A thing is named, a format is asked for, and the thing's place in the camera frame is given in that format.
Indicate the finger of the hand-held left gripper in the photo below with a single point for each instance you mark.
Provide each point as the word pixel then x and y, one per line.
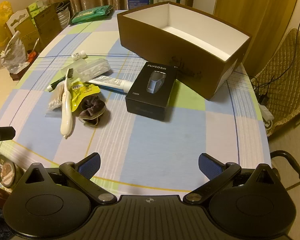
pixel 3 133

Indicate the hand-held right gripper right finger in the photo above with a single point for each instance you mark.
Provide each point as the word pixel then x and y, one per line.
pixel 210 166

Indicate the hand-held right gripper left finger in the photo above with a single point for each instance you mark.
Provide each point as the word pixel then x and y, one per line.
pixel 91 165

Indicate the white toothbrush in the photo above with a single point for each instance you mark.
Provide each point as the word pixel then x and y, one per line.
pixel 66 120

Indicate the brown velvet scrunchie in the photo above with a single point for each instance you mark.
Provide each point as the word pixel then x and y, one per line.
pixel 92 107

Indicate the bag of cotton swabs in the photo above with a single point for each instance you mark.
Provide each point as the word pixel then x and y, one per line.
pixel 53 102

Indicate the dark green lip gel tube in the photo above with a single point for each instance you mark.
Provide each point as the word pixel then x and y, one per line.
pixel 57 83

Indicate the yellow foil packet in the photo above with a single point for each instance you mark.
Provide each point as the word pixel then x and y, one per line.
pixel 86 91

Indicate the white toothpaste tube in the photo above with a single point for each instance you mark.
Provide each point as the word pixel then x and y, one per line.
pixel 110 82

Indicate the black shaver box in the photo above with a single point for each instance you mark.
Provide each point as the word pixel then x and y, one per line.
pixel 150 100

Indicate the small white pill bottle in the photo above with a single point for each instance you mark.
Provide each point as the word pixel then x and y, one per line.
pixel 79 55

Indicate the brown cardboard box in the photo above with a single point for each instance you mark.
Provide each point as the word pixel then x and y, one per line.
pixel 165 42

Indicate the round instant noodle bowl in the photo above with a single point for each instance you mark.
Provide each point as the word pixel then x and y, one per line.
pixel 5 170

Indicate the plaid tablecloth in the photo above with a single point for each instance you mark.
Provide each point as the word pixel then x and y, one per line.
pixel 145 140

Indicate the white power adapter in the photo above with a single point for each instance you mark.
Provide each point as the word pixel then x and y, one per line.
pixel 267 116

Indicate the silver foil bag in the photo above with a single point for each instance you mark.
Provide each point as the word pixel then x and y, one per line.
pixel 13 52

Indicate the black curved metal bar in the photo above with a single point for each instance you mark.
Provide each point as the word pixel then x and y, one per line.
pixel 293 161

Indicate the clear floss pick box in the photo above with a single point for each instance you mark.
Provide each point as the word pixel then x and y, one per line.
pixel 95 68

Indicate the yellow plastic bag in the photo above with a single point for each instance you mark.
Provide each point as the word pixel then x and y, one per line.
pixel 0 22

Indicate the quilted beige cushion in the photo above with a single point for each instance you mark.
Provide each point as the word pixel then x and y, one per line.
pixel 287 80

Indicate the brown cardboard carton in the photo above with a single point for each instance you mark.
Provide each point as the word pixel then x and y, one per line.
pixel 46 22

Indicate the white striped bundle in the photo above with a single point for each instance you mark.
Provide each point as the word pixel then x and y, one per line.
pixel 63 15

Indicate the green tissue packet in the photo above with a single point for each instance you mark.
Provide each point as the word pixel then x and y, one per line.
pixel 92 13

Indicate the golden curtain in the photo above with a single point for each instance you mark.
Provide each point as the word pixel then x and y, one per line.
pixel 255 17

